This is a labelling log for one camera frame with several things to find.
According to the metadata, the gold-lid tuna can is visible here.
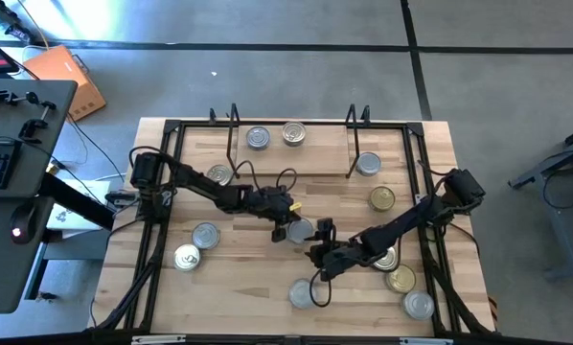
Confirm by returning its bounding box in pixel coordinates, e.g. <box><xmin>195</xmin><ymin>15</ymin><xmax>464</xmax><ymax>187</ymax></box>
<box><xmin>385</xmin><ymin>264</ymin><xmax>418</xmax><ymax>294</ymax></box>
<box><xmin>367</xmin><ymin>185</ymin><xmax>397</xmax><ymax>213</ymax></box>

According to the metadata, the black desk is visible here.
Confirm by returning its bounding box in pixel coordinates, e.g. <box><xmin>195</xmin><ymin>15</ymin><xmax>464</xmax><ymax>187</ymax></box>
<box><xmin>0</xmin><ymin>78</ymin><xmax>80</xmax><ymax>315</ymax></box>

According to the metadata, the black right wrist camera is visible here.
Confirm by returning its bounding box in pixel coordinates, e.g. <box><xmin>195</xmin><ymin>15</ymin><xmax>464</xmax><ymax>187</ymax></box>
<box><xmin>317</xmin><ymin>218</ymin><xmax>336</xmax><ymax>243</ymax></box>

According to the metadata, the wooden shelf with black frame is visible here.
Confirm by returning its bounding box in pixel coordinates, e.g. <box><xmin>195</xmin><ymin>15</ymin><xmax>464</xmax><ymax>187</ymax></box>
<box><xmin>208</xmin><ymin>102</ymin><xmax>372</xmax><ymax>181</ymax></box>

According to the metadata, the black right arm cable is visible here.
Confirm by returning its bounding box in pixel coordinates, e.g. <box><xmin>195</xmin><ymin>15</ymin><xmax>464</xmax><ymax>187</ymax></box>
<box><xmin>308</xmin><ymin>266</ymin><xmax>334</xmax><ymax>309</ymax></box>

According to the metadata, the pull-tab tuna can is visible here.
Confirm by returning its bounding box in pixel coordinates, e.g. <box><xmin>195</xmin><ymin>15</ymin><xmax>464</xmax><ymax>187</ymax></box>
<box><xmin>372</xmin><ymin>245</ymin><xmax>400</xmax><ymax>273</ymax></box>
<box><xmin>281</xmin><ymin>121</ymin><xmax>308</xmax><ymax>148</ymax></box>
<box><xmin>172</xmin><ymin>243</ymin><xmax>202</xmax><ymax>273</ymax></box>
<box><xmin>205</xmin><ymin>163</ymin><xmax>234</xmax><ymax>188</ymax></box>

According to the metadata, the silver edge bracket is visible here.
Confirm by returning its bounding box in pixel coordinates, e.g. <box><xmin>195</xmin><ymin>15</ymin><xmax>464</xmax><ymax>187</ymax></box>
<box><xmin>130</xmin><ymin>333</ymin><xmax>188</xmax><ymax>345</ymax></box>
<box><xmin>399</xmin><ymin>336</ymin><xmax>454</xmax><ymax>345</ymax></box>

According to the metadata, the black computer mouse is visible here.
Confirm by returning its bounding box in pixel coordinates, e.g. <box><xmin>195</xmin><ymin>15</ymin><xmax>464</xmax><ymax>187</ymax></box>
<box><xmin>8</xmin><ymin>202</ymin><xmax>39</xmax><ymax>246</ymax></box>

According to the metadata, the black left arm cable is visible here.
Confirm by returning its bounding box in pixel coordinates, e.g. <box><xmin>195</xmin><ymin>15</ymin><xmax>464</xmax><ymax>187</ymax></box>
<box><xmin>232</xmin><ymin>158</ymin><xmax>299</xmax><ymax>194</ymax></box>

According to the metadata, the silver-lid tuna can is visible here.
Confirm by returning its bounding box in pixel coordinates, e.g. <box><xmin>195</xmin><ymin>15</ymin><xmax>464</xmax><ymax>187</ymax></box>
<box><xmin>286</xmin><ymin>217</ymin><xmax>315</xmax><ymax>245</ymax></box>
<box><xmin>245</xmin><ymin>126</ymin><xmax>272</xmax><ymax>151</ymax></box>
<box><xmin>401</xmin><ymin>289</ymin><xmax>436</xmax><ymax>322</ymax></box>
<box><xmin>191</xmin><ymin>221</ymin><xmax>221</xmax><ymax>251</ymax></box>

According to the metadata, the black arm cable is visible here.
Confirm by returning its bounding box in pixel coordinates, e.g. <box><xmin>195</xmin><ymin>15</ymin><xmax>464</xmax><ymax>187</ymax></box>
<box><xmin>308</xmin><ymin>266</ymin><xmax>334</xmax><ymax>309</ymax></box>
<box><xmin>232</xmin><ymin>158</ymin><xmax>299</xmax><ymax>194</ymax></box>

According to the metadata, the white printed box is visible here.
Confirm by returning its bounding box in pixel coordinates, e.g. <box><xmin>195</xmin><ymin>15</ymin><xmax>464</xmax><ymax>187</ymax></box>
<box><xmin>45</xmin><ymin>177</ymin><xmax>116</xmax><ymax>232</ymax></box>

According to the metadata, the orange box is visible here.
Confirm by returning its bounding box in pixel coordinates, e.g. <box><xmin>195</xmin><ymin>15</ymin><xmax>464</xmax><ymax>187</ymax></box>
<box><xmin>21</xmin><ymin>44</ymin><xmax>108</xmax><ymax>123</ymax></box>

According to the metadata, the black metal rig frame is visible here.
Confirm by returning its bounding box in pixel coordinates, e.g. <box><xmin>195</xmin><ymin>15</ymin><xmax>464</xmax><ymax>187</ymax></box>
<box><xmin>94</xmin><ymin>117</ymin><xmax>497</xmax><ymax>337</ymax></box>

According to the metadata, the grey metal stand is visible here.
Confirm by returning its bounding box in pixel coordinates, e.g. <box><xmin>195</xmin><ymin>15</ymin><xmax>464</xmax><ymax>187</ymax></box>
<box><xmin>508</xmin><ymin>121</ymin><xmax>573</xmax><ymax>283</ymax></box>

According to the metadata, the black power strip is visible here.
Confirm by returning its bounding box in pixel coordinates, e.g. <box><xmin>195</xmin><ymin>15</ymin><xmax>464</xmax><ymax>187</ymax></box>
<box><xmin>0</xmin><ymin>0</ymin><xmax>33</xmax><ymax>43</ymax></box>

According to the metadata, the Bumble Bee light tuna can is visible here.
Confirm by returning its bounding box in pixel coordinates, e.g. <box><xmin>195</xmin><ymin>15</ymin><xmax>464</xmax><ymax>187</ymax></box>
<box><xmin>355</xmin><ymin>151</ymin><xmax>382</xmax><ymax>177</ymax></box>
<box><xmin>287</xmin><ymin>278</ymin><xmax>318</xmax><ymax>311</ymax></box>

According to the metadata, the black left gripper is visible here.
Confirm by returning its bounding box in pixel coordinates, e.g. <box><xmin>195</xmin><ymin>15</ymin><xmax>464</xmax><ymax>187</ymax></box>
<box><xmin>245</xmin><ymin>184</ymin><xmax>298</xmax><ymax>243</ymax></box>

